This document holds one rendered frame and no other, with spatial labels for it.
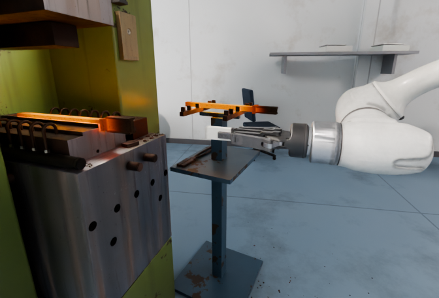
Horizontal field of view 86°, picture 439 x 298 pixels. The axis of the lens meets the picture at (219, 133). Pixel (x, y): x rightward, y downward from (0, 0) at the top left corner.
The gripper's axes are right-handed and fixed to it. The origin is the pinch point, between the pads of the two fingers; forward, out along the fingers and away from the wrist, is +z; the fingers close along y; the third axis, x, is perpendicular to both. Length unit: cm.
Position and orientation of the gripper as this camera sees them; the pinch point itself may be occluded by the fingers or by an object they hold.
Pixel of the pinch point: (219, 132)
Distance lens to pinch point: 57.5
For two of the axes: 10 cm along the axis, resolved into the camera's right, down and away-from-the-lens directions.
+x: 0.0, -9.7, -2.6
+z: -9.4, -0.8, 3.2
